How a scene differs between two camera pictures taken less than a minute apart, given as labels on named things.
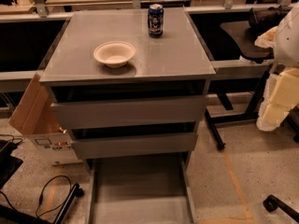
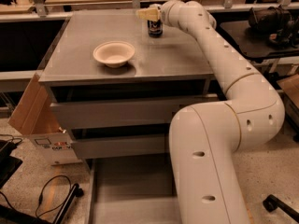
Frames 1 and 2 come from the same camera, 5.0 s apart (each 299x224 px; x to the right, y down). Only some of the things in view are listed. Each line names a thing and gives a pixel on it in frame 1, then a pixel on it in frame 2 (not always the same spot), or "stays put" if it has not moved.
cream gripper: [288, 42] to [165, 15]
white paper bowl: [114, 54] stays put
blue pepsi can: [155, 21] stays put
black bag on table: [263, 20] stays put
